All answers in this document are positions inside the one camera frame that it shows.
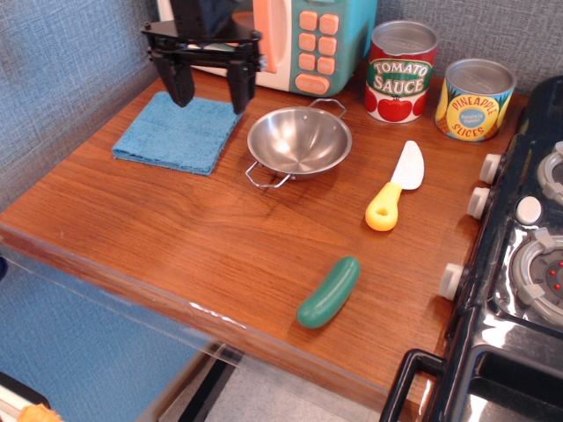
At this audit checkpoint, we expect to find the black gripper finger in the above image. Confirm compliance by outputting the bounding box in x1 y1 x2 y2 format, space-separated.
151 51 194 107
227 61 256 114

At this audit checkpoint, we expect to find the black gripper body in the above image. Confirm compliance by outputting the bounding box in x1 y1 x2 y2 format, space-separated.
141 0 264 71

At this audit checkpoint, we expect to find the blue cloth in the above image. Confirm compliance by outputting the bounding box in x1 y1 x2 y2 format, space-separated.
112 91 240 176

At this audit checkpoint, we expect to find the small steel pot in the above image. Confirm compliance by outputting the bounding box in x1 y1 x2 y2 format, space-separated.
245 98 353 189

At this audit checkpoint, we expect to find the green toy sausage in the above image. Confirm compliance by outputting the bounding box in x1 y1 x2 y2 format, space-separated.
296 256 361 330

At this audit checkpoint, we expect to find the teal toy microwave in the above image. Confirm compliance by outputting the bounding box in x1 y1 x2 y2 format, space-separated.
158 1 377 98

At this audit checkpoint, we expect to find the tomato sauce can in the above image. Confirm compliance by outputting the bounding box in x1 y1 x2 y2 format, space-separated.
364 20 439 124

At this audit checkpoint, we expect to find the pineapple slices can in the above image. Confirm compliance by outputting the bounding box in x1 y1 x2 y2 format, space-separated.
435 58 516 142

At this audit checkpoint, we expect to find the white stove knob top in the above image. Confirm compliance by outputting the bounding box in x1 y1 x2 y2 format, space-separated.
479 154 502 186

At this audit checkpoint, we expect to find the white stove knob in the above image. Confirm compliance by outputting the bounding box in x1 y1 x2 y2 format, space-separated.
438 263 464 301
479 154 502 186
467 187 490 220

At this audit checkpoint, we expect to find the white stove knob middle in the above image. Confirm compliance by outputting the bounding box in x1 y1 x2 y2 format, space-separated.
467 187 490 220

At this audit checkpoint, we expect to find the white stove knob bottom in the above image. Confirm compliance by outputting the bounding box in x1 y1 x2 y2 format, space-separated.
438 263 464 301

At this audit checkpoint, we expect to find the orange fuzzy object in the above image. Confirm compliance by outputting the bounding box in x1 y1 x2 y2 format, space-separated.
17 404 62 422

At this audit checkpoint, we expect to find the black toy stove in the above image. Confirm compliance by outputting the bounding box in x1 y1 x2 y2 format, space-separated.
381 76 562 421

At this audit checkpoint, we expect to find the yellow handled toy knife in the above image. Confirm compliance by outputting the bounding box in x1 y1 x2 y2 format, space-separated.
364 140 425 231

